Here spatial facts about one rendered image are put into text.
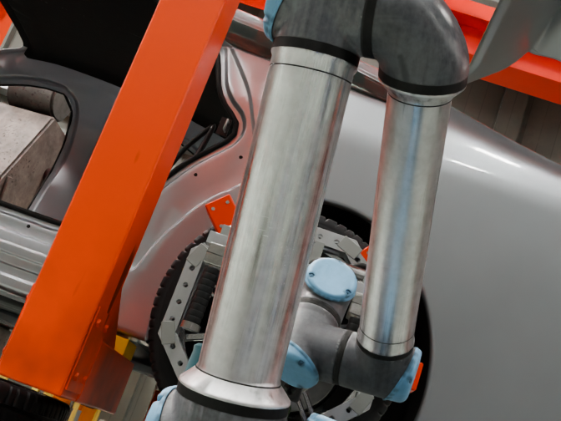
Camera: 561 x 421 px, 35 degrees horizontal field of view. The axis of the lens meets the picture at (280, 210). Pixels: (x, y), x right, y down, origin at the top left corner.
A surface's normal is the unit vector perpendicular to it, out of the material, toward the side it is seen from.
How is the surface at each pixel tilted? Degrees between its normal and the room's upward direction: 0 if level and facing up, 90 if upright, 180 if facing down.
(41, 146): 90
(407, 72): 140
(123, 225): 90
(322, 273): 59
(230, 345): 107
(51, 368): 90
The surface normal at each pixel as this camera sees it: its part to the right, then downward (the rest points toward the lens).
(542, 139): -0.04, -0.29
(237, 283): -0.51, -0.12
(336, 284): 0.25, -0.67
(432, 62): 0.06, 0.36
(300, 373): -0.44, 0.66
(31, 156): 0.93, 0.27
